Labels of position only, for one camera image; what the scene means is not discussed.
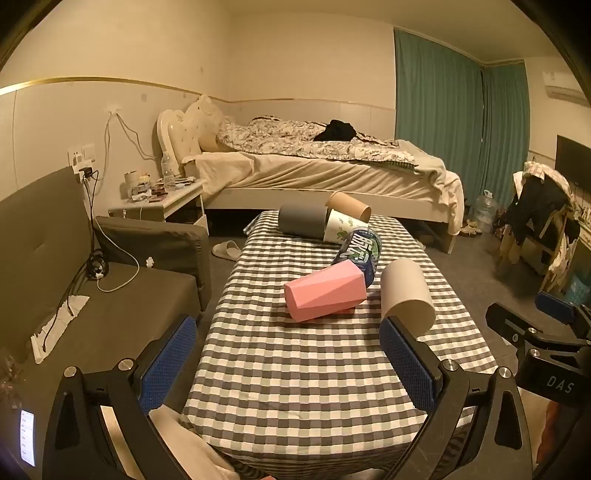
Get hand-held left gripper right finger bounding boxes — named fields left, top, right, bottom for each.
left=379, top=316, right=534, bottom=480

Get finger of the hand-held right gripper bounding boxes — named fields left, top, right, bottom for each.
left=486, top=302, right=578, bottom=358
left=534, top=279, right=591, bottom=341

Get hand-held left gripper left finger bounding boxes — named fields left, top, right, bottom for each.
left=41, top=315, right=199, bottom=480

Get beige plain cup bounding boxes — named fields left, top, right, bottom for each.
left=380, top=258, right=437, bottom=337

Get pink faceted cup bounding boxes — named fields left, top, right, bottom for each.
left=283, top=259, right=369, bottom=323

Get blue printed cup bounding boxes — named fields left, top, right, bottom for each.
left=331, top=228, right=383, bottom=288

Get white leaf print cup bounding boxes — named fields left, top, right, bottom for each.
left=323, top=209, right=370, bottom=244

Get brown paper cup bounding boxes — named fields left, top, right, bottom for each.
left=324, top=191, right=372, bottom=221

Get grey cup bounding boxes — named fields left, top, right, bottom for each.
left=278, top=204, right=329, bottom=240

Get teal bin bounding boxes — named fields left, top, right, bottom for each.
left=561, top=272, right=587, bottom=305

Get grey sofa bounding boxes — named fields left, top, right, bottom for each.
left=0, top=165, right=212, bottom=480

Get white cloth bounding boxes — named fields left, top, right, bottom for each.
left=148, top=406, right=241, bottom=480

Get chair with clothes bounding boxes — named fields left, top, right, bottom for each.
left=496, top=159, right=583, bottom=291

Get grey checked tablecloth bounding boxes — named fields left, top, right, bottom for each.
left=179, top=210, right=499, bottom=480

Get large water jug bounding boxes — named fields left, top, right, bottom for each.
left=475, top=190, right=497, bottom=234

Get black headphones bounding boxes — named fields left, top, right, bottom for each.
left=87, top=251, right=109, bottom=280

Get beige slipper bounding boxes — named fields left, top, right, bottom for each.
left=211, top=240, right=242, bottom=260

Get black television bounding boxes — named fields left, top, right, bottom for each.
left=554, top=135, right=591, bottom=185

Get beige blanket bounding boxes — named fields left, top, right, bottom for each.
left=397, top=138, right=464, bottom=236

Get lit smartphone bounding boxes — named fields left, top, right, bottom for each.
left=18, top=408, right=37, bottom=467

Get white nightstand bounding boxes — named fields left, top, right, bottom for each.
left=108, top=178, right=208, bottom=234

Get narrow teal curtain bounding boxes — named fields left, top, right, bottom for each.
left=480, top=62, right=532, bottom=160

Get clear water bottle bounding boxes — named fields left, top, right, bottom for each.
left=161, top=151, right=177, bottom=190

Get white bed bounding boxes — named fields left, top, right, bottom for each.
left=157, top=95, right=464, bottom=254

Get white air conditioner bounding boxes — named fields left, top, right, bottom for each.
left=544, top=69, right=587, bottom=101

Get wide teal curtain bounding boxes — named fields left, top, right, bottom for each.
left=394, top=28, right=483, bottom=160

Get black garment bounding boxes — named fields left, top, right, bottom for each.
left=314, top=119, right=357, bottom=142

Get floral quilt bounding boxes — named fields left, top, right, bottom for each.
left=217, top=115, right=416, bottom=164

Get white charging cable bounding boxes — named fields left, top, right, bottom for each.
left=95, top=180, right=141, bottom=294

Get wall switch panel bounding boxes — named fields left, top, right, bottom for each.
left=68, top=144, right=95, bottom=167

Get thin wall cable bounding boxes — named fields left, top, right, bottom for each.
left=105, top=111, right=155, bottom=162

